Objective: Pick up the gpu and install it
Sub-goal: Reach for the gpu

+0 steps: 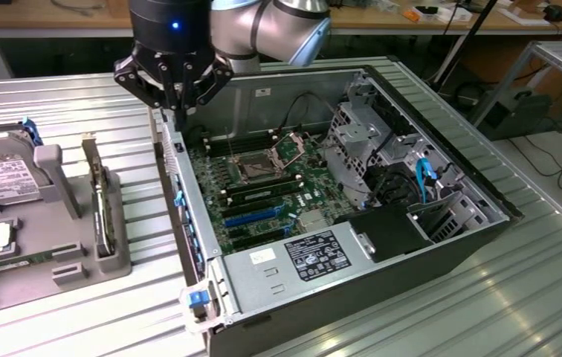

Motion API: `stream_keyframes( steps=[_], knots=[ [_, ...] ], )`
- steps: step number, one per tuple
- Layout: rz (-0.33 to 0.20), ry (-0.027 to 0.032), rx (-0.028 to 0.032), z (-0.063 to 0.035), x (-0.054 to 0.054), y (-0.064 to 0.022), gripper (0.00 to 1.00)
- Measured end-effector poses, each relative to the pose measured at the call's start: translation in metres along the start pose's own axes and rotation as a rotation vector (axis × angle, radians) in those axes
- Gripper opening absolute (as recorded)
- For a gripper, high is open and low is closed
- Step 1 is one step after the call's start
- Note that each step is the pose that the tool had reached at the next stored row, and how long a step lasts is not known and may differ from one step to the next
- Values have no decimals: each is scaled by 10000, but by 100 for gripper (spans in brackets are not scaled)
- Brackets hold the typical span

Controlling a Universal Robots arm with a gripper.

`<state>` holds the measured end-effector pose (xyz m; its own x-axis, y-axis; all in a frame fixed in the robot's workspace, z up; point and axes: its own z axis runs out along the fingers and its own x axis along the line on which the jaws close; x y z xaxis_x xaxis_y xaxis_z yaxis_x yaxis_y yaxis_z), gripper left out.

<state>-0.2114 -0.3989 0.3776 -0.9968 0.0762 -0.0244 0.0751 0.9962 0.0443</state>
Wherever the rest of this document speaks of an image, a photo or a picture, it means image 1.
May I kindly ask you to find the blue SATA wire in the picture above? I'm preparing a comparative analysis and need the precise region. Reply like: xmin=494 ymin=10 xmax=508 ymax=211
xmin=414 ymin=157 xmax=434 ymax=206

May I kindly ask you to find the open black PC case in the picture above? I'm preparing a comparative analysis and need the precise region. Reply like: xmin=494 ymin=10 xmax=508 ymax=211
xmin=149 ymin=65 xmax=524 ymax=357

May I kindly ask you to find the thin socket locking lever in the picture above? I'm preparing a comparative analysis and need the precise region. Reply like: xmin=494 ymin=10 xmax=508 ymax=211
xmin=224 ymin=125 xmax=238 ymax=161

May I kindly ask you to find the black tripod pole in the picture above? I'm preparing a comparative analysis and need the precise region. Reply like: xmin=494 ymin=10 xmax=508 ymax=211
xmin=430 ymin=0 xmax=501 ymax=87

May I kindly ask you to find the metal socket cover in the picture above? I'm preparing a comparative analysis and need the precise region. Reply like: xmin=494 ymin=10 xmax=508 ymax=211
xmin=269 ymin=132 xmax=308 ymax=161

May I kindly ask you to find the CPU socket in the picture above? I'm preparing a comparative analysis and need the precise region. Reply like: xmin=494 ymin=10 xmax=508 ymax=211
xmin=233 ymin=150 xmax=281 ymax=184

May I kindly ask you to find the grey power supply unit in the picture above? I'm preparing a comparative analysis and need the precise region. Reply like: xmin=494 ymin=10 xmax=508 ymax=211
xmin=218 ymin=222 xmax=377 ymax=314

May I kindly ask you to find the blue case latch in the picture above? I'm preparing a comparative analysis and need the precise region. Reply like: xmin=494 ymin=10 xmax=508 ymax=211
xmin=185 ymin=291 xmax=210 ymax=310

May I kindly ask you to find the installed RAM stick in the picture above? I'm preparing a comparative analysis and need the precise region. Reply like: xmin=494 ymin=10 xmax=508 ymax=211
xmin=224 ymin=180 xmax=302 ymax=201

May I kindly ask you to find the grey parts rack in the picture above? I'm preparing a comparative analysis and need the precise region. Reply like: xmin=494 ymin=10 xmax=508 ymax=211
xmin=0 ymin=143 xmax=136 ymax=310

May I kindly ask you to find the white cardboard box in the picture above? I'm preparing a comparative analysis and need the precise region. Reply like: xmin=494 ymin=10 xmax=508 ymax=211
xmin=410 ymin=4 xmax=474 ymax=24

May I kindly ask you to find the metal disk bay cage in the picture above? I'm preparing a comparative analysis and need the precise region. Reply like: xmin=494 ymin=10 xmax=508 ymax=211
xmin=322 ymin=100 xmax=412 ymax=210

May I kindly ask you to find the green Dell motherboard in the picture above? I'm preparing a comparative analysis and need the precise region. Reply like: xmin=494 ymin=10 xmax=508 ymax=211
xmin=184 ymin=132 xmax=361 ymax=256

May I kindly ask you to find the black looped wire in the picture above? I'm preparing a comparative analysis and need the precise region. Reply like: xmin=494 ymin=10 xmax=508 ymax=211
xmin=278 ymin=91 xmax=334 ymax=132

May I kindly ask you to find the blue expansion slot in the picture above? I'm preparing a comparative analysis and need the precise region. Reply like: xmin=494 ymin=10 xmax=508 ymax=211
xmin=222 ymin=207 xmax=288 ymax=228

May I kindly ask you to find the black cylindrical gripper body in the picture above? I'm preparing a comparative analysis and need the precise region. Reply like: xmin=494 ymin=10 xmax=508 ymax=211
xmin=128 ymin=0 xmax=213 ymax=57

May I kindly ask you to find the silver chipset heatsink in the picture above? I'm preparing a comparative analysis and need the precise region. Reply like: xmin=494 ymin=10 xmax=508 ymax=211
xmin=297 ymin=209 xmax=334 ymax=231

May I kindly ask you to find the black box under table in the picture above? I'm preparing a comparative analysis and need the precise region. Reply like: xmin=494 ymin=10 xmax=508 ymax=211
xmin=478 ymin=90 xmax=553 ymax=141

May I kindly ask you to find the wooden desk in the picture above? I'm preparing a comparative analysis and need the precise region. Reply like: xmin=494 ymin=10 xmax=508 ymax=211
xmin=0 ymin=0 xmax=562 ymax=38

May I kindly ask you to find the NVIDIA graphics card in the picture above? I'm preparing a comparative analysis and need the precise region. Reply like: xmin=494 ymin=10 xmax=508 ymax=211
xmin=80 ymin=132 xmax=117 ymax=258

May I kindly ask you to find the green loose RAM stick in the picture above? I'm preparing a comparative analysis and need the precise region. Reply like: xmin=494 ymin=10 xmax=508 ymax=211
xmin=0 ymin=251 xmax=60 ymax=275

